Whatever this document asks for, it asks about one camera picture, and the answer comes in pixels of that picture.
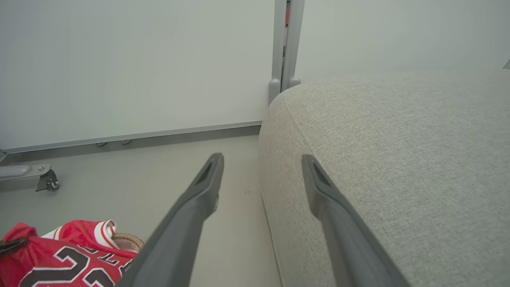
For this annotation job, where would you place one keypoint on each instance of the black caster wheel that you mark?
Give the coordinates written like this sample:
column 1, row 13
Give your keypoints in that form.
column 50, row 183

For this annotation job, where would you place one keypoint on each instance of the grey partition foot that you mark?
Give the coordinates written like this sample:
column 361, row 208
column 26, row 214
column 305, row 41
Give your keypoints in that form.
column 20, row 172

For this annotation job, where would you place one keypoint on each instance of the aluminium partition bottom rail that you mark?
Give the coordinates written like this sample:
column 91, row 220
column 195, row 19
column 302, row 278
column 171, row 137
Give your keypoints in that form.
column 139, row 135

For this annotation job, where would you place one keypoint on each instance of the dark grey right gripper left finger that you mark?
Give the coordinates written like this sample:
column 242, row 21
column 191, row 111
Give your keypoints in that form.
column 187, row 223

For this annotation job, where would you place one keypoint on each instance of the red basketball jersey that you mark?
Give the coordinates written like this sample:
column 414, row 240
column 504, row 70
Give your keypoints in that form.
column 44, row 255

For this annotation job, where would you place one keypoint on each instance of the grey double partition post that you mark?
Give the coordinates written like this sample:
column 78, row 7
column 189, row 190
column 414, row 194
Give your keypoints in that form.
column 279, row 48

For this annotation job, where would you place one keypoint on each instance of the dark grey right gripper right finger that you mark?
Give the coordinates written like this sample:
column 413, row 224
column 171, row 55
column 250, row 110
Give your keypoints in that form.
column 342, row 235

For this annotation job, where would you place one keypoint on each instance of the white laundry basket brown rim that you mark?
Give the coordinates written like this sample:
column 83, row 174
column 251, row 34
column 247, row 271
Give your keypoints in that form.
column 129, row 240

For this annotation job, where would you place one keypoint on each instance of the grey fabric sofa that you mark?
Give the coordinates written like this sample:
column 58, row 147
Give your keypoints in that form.
column 398, row 167

